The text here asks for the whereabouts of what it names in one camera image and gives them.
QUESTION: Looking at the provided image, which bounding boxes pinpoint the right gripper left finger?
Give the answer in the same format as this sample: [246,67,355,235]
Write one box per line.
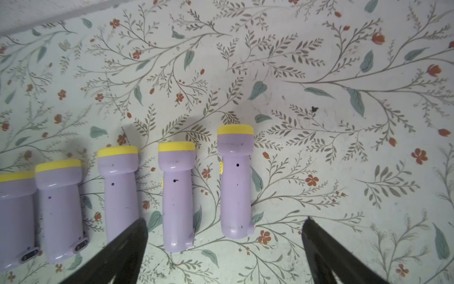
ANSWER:
[63,218,148,284]

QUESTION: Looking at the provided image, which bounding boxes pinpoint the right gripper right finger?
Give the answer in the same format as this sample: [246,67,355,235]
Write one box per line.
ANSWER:
[301,217,387,284]

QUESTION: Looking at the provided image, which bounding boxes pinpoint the purple flashlight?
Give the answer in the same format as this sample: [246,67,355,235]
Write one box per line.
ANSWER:
[1,172,40,272]
[35,159,89,263]
[158,142,196,253]
[218,124,254,239]
[98,146,140,243]

